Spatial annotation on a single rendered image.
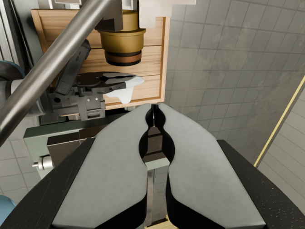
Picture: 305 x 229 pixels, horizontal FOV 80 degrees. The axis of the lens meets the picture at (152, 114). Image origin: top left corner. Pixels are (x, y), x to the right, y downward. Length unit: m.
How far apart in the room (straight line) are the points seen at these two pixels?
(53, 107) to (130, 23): 0.23
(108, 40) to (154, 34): 0.28
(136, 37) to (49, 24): 0.29
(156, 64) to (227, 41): 1.37
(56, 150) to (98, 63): 0.30
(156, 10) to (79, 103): 0.23
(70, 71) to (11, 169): 1.82
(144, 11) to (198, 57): 1.47
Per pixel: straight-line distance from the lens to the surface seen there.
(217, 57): 1.95
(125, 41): 0.36
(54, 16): 0.56
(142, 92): 0.67
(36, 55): 0.97
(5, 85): 0.43
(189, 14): 1.69
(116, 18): 0.34
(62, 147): 0.65
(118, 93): 0.41
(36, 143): 0.70
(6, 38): 1.31
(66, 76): 0.39
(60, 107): 0.43
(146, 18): 0.38
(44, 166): 0.71
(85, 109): 0.41
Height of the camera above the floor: 1.46
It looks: 52 degrees down
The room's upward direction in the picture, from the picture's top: 148 degrees clockwise
